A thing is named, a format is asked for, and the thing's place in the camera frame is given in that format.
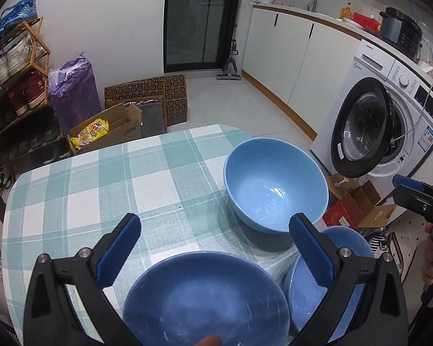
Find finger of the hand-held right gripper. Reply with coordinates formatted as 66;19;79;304
394;185;433;228
392;174;433;202

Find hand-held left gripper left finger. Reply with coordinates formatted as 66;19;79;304
23;213;142;346

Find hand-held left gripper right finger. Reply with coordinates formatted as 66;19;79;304
287;213;409;346

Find light blue bowl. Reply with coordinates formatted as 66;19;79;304
223;138;330;233

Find dark blue bowl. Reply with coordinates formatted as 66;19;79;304
123;251;291;346

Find person's right hand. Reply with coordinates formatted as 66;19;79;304
421;220;433;287

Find person's left hand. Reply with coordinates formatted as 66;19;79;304
194;334;223;346

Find open red cardboard box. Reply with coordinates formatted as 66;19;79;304
323;173;398;230

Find teal checked tablecloth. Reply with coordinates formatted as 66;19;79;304
2;124;304;346

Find white washing machine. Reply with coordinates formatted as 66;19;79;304
309;38;433;189

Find yellow snack packet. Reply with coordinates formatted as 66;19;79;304
70;119;110;151

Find open brown cardboard box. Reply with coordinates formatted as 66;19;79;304
68;103;143;155

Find grey doormat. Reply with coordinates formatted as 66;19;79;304
139;101;167;136

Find black pressure cooker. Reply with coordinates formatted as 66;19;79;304
378;7;424;63

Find purple plastic bag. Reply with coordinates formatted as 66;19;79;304
48;52;102;138

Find patterned brown cardboard box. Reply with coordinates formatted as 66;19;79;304
104;80;167;112

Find white kitchen cabinet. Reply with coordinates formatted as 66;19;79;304
240;2;383;142

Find brown patterned doormat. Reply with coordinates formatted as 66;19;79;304
164;74;189;126

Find grey stick vacuum cleaner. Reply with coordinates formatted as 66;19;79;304
216;0;245;81

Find wooden shoe rack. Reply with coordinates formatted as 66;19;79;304
0;17;64;149

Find rows of assorted shoes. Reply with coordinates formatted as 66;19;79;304
0;0;62;166

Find black framed glass door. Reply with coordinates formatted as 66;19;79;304
163;0;247;75

